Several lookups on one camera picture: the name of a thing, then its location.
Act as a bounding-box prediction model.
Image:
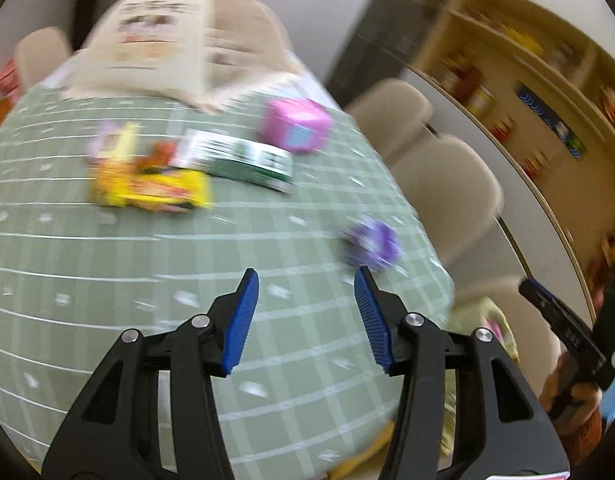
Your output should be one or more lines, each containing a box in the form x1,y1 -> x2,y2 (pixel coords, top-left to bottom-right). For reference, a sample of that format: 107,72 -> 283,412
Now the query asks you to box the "green checked tablecloth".
0,86 -> 454,479

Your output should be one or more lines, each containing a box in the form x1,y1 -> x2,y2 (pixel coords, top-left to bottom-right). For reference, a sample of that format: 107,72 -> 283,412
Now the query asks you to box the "near beige chair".
455,276 -> 561,396

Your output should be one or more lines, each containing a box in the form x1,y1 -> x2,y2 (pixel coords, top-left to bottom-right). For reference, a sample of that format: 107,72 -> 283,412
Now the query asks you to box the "green white snack packet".
170,129 -> 294,194

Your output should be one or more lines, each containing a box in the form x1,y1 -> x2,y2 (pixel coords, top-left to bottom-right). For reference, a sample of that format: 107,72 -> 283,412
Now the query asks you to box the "far beige chair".
343,78 -> 434,166

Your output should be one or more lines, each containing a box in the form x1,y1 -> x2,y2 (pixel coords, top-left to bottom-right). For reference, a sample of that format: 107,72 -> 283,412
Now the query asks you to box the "yellow plastic trash bag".
439,294 -> 521,456

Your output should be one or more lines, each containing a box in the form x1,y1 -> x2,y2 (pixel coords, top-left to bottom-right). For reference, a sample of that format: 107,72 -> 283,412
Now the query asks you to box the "yellow snack packet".
89,121 -> 214,213

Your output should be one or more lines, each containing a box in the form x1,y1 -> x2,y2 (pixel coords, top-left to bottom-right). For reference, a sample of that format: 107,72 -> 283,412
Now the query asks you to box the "pink translucent wrapper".
86,120 -> 121,165

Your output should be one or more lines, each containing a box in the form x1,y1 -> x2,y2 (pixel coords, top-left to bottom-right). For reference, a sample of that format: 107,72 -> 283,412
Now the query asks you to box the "middle beige chair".
390,134 -> 504,266

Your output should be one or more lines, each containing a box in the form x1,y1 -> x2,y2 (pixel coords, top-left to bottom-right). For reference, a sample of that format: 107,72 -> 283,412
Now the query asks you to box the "wooden wall shelf unit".
413,0 -> 615,285

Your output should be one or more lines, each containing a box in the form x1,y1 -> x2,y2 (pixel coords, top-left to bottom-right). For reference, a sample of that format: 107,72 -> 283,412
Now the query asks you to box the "black power outlet strip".
515,82 -> 586,159

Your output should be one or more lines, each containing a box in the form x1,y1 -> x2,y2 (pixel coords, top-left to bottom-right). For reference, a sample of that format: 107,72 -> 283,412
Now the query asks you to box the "purple toy carriage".
341,214 -> 401,272

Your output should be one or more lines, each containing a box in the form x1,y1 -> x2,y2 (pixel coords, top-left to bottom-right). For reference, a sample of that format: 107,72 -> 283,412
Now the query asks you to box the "mesh food cover tent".
65,0 -> 303,112

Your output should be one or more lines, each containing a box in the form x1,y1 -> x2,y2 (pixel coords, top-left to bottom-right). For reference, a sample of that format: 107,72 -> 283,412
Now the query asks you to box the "orange red snack packet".
135,140 -> 178,174

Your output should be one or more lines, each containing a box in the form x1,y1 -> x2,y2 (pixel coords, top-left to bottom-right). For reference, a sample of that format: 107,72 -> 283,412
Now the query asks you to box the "pink toy box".
258,98 -> 335,154

